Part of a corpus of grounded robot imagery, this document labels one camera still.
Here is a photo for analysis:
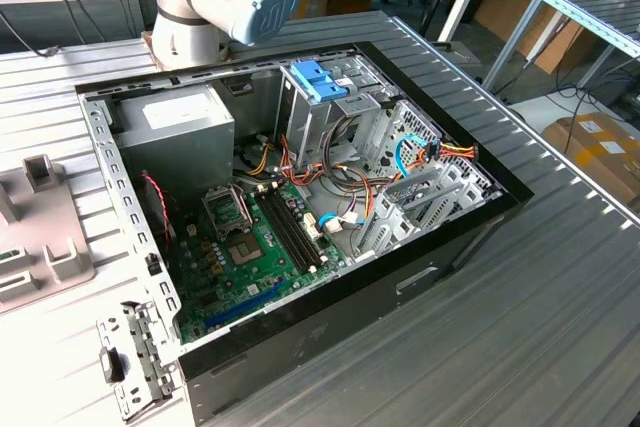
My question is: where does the black PC case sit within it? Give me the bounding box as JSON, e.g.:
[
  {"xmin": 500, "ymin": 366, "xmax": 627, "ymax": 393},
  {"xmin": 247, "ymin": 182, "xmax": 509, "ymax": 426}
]
[{"xmin": 74, "ymin": 39, "xmax": 535, "ymax": 427}]

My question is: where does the blue plastic drive latch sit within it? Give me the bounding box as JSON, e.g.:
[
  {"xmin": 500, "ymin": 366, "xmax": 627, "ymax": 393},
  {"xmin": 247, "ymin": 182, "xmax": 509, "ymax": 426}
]
[{"xmin": 288, "ymin": 60, "xmax": 350, "ymax": 104}]

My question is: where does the white board connector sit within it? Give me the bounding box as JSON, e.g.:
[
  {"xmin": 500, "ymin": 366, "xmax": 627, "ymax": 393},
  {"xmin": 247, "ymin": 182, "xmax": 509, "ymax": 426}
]
[{"xmin": 301, "ymin": 213, "xmax": 322, "ymax": 243}]

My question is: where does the blue sata wire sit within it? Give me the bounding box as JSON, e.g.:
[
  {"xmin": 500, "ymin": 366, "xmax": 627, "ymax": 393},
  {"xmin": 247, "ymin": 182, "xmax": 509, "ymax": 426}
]
[
  {"xmin": 319, "ymin": 213, "xmax": 362, "ymax": 236},
  {"xmin": 393, "ymin": 135, "xmax": 442, "ymax": 181}
]

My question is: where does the silver perforated disk cage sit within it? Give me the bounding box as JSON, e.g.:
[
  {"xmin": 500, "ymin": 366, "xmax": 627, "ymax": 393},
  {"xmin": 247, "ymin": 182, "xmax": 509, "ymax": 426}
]
[{"xmin": 349, "ymin": 99, "xmax": 504, "ymax": 264}]

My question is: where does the CPU socket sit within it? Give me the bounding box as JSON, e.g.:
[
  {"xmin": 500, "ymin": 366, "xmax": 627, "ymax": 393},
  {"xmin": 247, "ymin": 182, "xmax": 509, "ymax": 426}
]
[{"xmin": 223, "ymin": 233, "xmax": 266, "ymax": 269}]

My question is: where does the blue expansion slot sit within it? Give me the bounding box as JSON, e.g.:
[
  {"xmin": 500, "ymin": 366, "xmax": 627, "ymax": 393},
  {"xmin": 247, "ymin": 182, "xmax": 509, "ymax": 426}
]
[{"xmin": 202, "ymin": 278, "xmax": 290, "ymax": 329}]

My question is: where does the silver expansion slot bracket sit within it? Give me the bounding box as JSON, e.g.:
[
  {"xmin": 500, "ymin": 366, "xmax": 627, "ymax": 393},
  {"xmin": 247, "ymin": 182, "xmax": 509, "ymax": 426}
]
[{"xmin": 95, "ymin": 299, "xmax": 184, "ymax": 423}]

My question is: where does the green motherboard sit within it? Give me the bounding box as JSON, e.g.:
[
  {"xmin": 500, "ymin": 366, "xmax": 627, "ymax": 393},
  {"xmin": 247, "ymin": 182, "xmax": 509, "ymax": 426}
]
[{"xmin": 172, "ymin": 180, "xmax": 351, "ymax": 346}]

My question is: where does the brown cardboard sheet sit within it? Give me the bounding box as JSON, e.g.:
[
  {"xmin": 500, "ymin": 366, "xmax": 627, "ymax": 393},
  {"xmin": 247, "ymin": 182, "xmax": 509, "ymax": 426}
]
[{"xmin": 472, "ymin": 0, "xmax": 604, "ymax": 76}]

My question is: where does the black bracket latch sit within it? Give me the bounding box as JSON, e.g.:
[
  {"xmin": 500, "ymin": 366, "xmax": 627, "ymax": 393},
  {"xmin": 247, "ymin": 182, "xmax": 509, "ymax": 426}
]
[{"xmin": 98, "ymin": 346, "xmax": 127, "ymax": 384}]

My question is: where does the black RAM slot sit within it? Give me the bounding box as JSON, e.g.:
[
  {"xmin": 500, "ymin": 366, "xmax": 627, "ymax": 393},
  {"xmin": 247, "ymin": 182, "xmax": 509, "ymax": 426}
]
[
  {"xmin": 261, "ymin": 188, "xmax": 312, "ymax": 274},
  {"xmin": 268, "ymin": 186, "xmax": 319, "ymax": 272},
  {"xmin": 273, "ymin": 185, "xmax": 325, "ymax": 269},
  {"xmin": 256, "ymin": 190, "xmax": 307, "ymax": 276}
]

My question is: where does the grey parts rack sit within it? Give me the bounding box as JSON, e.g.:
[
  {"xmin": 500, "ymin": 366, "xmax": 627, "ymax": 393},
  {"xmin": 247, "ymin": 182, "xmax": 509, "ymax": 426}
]
[{"xmin": 0, "ymin": 154, "xmax": 96, "ymax": 317}]

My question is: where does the red yellow power wire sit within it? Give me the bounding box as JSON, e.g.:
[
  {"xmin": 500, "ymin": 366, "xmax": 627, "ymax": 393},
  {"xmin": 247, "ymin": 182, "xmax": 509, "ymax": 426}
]
[{"xmin": 397, "ymin": 142, "xmax": 480, "ymax": 184}]

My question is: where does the orange red wire bundle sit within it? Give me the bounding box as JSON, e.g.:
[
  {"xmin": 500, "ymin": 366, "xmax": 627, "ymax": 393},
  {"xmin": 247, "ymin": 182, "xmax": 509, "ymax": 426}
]
[{"xmin": 278, "ymin": 135, "xmax": 326, "ymax": 191}]

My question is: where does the taped cardboard box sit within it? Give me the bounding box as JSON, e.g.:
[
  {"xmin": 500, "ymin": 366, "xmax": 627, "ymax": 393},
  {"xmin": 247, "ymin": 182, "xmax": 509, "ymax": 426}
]
[{"xmin": 541, "ymin": 113, "xmax": 640, "ymax": 208}]

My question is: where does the metal CPU socket cover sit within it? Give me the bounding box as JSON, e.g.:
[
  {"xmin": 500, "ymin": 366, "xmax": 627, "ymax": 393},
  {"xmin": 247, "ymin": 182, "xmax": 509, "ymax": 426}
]
[{"xmin": 201, "ymin": 184, "xmax": 253, "ymax": 239}]

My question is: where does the red black twisted wire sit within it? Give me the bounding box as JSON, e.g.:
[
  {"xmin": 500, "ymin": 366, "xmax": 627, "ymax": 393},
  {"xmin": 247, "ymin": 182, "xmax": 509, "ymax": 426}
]
[{"xmin": 140, "ymin": 172, "xmax": 175, "ymax": 248}]

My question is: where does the yellow black wire bundle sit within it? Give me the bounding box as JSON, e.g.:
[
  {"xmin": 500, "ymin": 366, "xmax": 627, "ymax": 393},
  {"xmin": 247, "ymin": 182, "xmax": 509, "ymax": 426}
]
[{"xmin": 238, "ymin": 139, "xmax": 277, "ymax": 177}]

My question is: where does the silver optical drive cage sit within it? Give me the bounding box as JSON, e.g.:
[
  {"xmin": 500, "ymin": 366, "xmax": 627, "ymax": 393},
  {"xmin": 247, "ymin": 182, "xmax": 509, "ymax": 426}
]
[{"xmin": 273, "ymin": 54, "xmax": 401, "ymax": 171}]

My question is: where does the grey power supply unit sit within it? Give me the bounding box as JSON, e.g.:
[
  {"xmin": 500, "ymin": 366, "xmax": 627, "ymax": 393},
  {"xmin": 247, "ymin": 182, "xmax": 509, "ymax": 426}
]
[{"xmin": 114, "ymin": 82, "xmax": 236, "ymax": 198}]

